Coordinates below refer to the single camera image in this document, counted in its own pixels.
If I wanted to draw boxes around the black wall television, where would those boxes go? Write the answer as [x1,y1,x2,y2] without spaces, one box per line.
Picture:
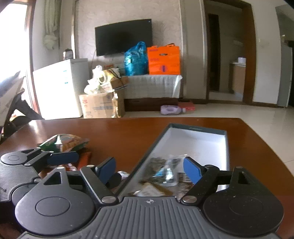
[95,19,153,56]

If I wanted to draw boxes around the clear bag of nuts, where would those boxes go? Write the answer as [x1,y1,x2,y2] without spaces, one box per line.
[141,154,187,187]

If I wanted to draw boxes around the white small refrigerator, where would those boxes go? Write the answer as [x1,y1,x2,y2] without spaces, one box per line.
[33,58,90,120]

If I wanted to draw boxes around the wooden kitchen cabinet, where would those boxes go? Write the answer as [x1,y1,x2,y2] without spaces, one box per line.
[229,63,246,95]

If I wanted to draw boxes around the orange paper shopping bag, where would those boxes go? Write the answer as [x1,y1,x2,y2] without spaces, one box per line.
[147,44,181,75]

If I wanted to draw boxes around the brown cardboard carton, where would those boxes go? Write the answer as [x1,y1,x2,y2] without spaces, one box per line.
[79,89,125,119]

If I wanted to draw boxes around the tied green curtain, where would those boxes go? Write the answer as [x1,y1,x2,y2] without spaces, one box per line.
[43,0,62,50]

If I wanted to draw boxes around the purple detergent bottle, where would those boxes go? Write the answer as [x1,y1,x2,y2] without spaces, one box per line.
[160,105,186,115]

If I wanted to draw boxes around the small cardboard box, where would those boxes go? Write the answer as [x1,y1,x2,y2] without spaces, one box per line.
[109,76,129,90]

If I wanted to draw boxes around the olive brown snack packet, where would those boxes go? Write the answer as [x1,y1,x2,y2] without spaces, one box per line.
[128,182,173,197]

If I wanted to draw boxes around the long orange snack bar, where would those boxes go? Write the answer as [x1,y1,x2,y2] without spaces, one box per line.
[76,151,92,170]

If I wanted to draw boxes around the grey tall refrigerator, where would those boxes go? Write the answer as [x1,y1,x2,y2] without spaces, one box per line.
[277,43,293,108]

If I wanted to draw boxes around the grey blue cardboard box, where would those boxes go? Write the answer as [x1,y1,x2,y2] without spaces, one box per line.
[116,124,230,199]

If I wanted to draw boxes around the black chair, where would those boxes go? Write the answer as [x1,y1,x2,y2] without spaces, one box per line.
[1,89,43,143]

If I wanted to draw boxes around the white plastic bags pile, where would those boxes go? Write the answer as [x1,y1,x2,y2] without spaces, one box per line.
[84,65,107,95]

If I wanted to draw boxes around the dark jar on fridge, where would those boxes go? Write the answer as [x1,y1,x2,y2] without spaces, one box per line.
[63,48,74,60]

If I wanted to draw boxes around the blue plastic bag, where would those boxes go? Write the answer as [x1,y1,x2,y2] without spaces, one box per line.
[124,41,148,76]

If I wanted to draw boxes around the white cloth covered cabinet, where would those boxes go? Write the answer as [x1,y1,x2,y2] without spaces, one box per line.
[124,75,182,112]

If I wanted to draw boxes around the green chips bag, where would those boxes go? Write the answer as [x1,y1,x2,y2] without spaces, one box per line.
[38,134,89,153]

